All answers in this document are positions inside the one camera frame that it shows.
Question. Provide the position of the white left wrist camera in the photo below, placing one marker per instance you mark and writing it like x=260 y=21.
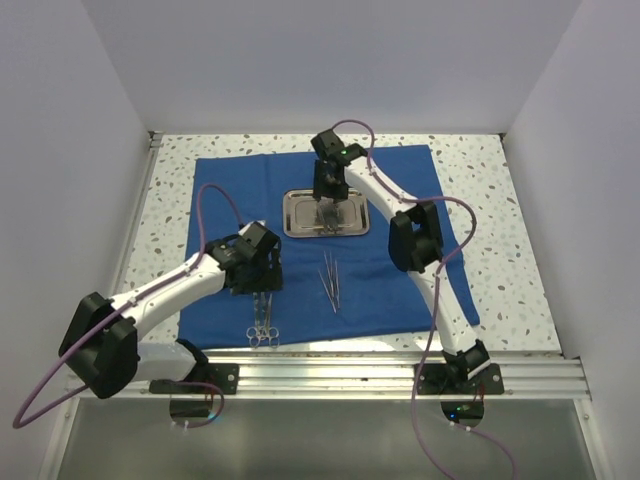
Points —
x=256 y=239

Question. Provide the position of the aluminium mounting rail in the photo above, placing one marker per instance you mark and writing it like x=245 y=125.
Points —
x=389 y=375

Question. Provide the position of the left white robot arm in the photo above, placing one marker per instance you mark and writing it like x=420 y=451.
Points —
x=104 y=343

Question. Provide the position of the stainless steel tray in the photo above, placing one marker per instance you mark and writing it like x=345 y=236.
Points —
x=306 y=217

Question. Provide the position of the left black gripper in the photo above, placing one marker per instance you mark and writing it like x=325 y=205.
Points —
x=271 y=279

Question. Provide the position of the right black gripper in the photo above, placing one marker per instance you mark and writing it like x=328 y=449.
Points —
x=340 y=193

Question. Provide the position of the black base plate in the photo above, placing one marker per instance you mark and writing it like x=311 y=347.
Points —
x=435 y=379
x=224 y=376

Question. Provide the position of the steel forceps in tray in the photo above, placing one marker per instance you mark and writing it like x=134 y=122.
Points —
x=328 y=216

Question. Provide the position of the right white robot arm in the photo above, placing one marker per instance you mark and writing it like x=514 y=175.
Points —
x=415 y=245

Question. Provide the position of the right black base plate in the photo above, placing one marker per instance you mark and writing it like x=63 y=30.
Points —
x=435 y=379

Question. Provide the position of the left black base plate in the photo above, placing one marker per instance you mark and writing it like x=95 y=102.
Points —
x=224 y=376

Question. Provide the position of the blue surgical cloth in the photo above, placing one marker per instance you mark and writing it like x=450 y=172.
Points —
x=375 y=297

